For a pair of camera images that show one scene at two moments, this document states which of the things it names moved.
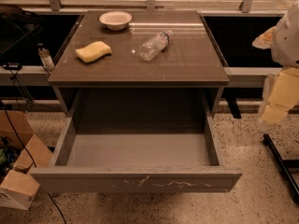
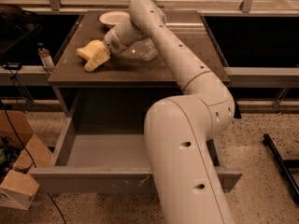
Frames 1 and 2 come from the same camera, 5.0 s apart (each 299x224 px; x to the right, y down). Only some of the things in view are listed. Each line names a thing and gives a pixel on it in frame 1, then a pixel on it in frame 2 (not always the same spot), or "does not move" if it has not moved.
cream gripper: x=287 y=44 -> x=112 y=42
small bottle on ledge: x=45 y=55 does not move
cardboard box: x=21 y=189 does not move
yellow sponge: x=93 y=51 does not move
